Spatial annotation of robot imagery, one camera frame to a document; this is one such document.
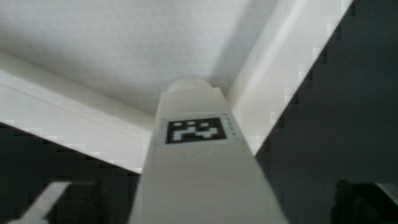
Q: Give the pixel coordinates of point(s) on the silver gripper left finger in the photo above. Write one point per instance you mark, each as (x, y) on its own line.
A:
(38, 211)

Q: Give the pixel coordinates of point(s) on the white desk leg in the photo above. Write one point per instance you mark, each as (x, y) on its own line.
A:
(203, 186)

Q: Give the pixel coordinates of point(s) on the white desk top tray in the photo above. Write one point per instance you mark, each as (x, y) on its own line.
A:
(95, 52)

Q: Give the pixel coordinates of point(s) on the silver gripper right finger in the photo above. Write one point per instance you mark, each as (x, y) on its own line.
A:
(365, 203)

